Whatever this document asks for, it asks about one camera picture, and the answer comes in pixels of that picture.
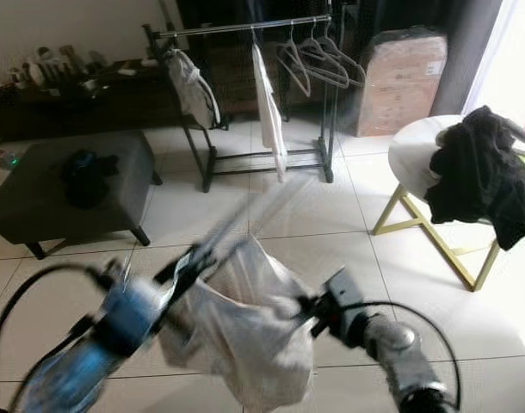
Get grey power box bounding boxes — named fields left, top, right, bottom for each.
left=0, top=148, right=27, bottom=170

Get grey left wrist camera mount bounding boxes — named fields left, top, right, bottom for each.
left=95, top=275, right=177, bottom=355

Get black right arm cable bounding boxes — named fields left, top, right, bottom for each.
left=340, top=301, right=463, bottom=405

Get grey slim object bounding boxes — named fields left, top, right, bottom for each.
left=503, top=119, right=525, bottom=149

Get plain black garment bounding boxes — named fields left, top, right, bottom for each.
left=424, top=105, right=525, bottom=252

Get black shirt with blue print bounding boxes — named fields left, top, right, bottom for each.
left=60, top=151, right=121, bottom=209

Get short white hung shirt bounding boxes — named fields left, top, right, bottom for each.
left=166, top=50, right=222, bottom=132

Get black clothes rack silver rod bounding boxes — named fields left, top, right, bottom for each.
left=144, top=13, right=337, bottom=194

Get long white hung shirt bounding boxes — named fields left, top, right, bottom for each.
left=251, top=45, right=289, bottom=183

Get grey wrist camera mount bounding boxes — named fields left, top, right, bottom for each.
left=95, top=275, right=177, bottom=355
left=323, top=267, right=372, bottom=345

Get white sheer curtain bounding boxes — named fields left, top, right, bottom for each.
left=465, top=0, right=525, bottom=130

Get round white table gold legs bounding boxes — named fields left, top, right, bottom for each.
left=373, top=114, right=525, bottom=293

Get dark grey curtain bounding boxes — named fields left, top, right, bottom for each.
left=430, top=0, right=504, bottom=117

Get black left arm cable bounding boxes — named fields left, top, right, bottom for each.
left=0, top=262, right=117, bottom=413

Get dark grey ottoman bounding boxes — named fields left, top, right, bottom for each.
left=0, top=132, right=163, bottom=261

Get white garment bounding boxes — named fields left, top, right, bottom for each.
left=159, top=237, right=319, bottom=413

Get wrapped brown cardboard box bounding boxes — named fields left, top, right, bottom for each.
left=353, top=28, right=448, bottom=139

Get dark wooden cabinet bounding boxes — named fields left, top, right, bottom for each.
left=0, top=60, right=263, bottom=143

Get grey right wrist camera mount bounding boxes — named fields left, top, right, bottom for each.
left=323, top=267, right=372, bottom=345

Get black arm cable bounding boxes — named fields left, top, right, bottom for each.
left=0, top=262, right=117, bottom=413
left=340, top=301, right=463, bottom=405

